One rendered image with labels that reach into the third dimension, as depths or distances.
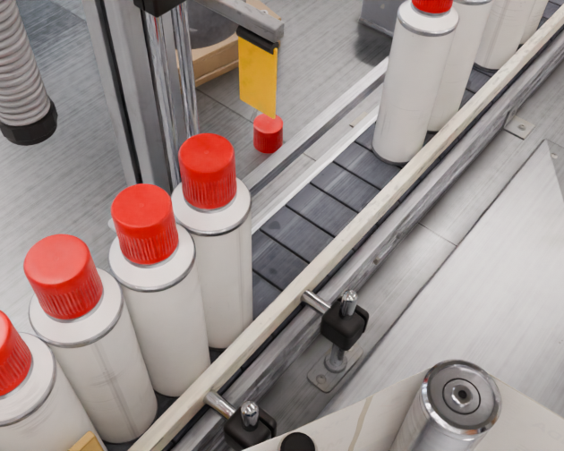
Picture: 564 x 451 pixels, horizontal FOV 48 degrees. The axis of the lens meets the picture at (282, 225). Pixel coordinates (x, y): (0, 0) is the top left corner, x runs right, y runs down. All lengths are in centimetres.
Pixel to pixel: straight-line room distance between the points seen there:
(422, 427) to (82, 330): 18
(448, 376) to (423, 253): 34
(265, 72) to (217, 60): 41
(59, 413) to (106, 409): 7
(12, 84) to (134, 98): 15
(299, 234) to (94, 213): 22
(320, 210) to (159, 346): 24
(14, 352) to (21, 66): 15
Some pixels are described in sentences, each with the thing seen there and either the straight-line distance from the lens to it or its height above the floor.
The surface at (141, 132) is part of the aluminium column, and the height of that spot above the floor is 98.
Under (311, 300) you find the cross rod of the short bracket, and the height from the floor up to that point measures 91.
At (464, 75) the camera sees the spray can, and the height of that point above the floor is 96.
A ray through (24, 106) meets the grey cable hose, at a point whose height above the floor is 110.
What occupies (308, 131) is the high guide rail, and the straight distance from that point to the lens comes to 56.
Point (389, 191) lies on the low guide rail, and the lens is 59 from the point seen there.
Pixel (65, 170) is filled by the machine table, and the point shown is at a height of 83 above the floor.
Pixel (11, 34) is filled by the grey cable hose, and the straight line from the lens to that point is 37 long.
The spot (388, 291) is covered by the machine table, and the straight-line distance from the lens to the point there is 63.
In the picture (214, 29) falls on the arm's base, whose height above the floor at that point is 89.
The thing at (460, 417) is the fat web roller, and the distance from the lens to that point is 32.
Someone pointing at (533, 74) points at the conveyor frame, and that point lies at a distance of 82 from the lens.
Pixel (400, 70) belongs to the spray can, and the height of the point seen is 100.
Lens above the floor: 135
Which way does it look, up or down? 52 degrees down
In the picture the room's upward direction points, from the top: 3 degrees clockwise
